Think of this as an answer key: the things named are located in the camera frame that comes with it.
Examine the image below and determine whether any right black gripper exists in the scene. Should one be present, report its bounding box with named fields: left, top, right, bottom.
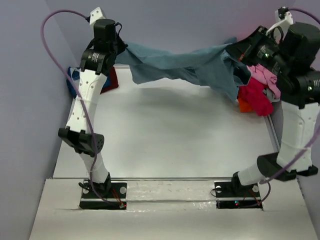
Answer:
left=224, top=25, right=291, bottom=76

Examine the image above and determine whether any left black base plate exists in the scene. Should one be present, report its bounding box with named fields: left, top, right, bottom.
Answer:
left=78, top=179, right=127, bottom=211

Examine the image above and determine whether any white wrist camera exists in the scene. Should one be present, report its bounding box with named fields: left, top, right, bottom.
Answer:
left=89, top=7, right=106, bottom=27
left=266, top=6, right=294, bottom=36

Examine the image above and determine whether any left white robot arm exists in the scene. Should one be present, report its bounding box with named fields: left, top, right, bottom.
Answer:
left=58, top=19, right=127, bottom=199

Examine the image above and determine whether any pink t shirt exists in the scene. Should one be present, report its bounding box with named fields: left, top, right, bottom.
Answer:
left=247, top=64, right=281, bottom=100

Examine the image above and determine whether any folded dark red t shirt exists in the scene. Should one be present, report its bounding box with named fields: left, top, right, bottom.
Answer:
left=100, top=67, right=119, bottom=94

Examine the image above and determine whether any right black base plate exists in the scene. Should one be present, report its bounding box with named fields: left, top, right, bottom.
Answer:
left=210, top=181, right=263, bottom=210

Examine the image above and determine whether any magenta t shirt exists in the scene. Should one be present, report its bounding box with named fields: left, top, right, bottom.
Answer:
left=237, top=77, right=274, bottom=117

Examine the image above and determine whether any teal t shirt in pile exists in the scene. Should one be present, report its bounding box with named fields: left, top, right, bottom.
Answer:
left=223, top=37, right=238, bottom=47

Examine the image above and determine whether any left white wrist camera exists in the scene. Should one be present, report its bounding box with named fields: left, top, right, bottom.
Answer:
left=89, top=7, right=106, bottom=27

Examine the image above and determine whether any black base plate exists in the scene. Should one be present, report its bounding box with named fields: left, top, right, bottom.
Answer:
left=210, top=181, right=263, bottom=210
left=78, top=179, right=127, bottom=211

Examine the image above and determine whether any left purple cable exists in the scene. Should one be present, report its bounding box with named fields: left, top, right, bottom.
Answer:
left=41, top=9, right=126, bottom=207

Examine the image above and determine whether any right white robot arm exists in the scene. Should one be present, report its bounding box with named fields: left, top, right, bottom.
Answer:
left=226, top=22, right=320, bottom=196

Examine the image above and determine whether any grey-blue t shirt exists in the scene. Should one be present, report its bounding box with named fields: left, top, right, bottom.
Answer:
left=115, top=43, right=251, bottom=101

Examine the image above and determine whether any folded blue mickey t shirt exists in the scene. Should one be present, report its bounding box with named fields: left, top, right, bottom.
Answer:
left=66, top=66, right=81, bottom=99

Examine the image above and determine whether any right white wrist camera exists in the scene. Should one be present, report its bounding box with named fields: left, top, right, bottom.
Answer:
left=266, top=6, right=294, bottom=36

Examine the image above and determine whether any grey white t shirt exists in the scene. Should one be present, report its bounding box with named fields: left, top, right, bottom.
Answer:
left=263, top=88, right=281, bottom=103

